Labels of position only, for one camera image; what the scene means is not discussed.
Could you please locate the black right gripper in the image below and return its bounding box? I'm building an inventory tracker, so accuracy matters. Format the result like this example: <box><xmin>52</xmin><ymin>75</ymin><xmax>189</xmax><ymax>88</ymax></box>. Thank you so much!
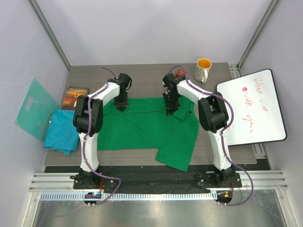
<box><xmin>162</xmin><ymin>92</ymin><xmax>180</xmax><ymax>114</ymax></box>

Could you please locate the green t shirt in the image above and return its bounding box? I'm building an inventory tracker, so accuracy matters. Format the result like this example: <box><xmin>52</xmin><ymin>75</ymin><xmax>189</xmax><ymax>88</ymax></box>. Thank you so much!
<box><xmin>97</xmin><ymin>97</ymin><xmax>199</xmax><ymax>172</ymax></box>

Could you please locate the red cube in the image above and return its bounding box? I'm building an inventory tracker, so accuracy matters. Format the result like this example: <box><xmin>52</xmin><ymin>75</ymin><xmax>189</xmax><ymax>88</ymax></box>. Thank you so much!
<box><xmin>175</xmin><ymin>69</ymin><xmax>186</xmax><ymax>78</ymax></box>

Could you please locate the brown book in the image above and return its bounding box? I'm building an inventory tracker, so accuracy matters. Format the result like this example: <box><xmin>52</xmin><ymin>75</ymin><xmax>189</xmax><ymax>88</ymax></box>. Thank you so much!
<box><xmin>62</xmin><ymin>86</ymin><xmax>89</xmax><ymax>111</ymax></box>

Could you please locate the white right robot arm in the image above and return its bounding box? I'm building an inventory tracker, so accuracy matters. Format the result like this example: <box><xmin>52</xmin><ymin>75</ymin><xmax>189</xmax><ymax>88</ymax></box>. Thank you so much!
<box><xmin>162</xmin><ymin>73</ymin><xmax>232</xmax><ymax>187</ymax></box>

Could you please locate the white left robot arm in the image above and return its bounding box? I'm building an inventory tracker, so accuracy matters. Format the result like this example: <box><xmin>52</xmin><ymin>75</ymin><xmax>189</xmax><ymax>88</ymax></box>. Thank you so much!
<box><xmin>73</xmin><ymin>73</ymin><xmax>132</xmax><ymax>189</ymax></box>

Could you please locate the white mug orange inside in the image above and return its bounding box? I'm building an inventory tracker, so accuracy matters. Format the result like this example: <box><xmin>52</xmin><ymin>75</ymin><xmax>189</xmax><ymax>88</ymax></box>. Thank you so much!
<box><xmin>194</xmin><ymin>58</ymin><xmax>212</xmax><ymax>84</ymax></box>

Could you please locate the blue t shirt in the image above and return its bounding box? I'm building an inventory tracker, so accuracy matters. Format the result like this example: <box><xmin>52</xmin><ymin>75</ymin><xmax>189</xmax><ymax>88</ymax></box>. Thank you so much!
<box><xmin>44</xmin><ymin>110</ymin><xmax>79</xmax><ymax>156</ymax></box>

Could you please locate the teal plastic cutting board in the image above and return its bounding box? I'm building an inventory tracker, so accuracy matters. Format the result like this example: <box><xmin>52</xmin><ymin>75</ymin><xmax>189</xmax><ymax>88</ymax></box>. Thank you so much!
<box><xmin>16</xmin><ymin>80</ymin><xmax>59</xmax><ymax>141</ymax></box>

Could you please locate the white whiteboard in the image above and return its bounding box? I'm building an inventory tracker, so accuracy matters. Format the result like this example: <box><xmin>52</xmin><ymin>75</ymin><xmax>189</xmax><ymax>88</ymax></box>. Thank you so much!
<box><xmin>216</xmin><ymin>69</ymin><xmax>287</xmax><ymax>146</ymax></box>

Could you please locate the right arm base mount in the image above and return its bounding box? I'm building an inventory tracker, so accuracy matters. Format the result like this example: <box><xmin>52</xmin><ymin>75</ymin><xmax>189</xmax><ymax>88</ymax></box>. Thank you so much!
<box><xmin>194</xmin><ymin>171</ymin><xmax>242</xmax><ymax>189</ymax></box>

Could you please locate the perforated cable tray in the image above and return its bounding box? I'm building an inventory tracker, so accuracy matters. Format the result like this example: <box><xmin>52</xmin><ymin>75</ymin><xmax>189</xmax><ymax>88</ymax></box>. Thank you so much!
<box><xmin>40</xmin><ymin>191</ymin><xmax>217</xmax><ymax>202</ymax></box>

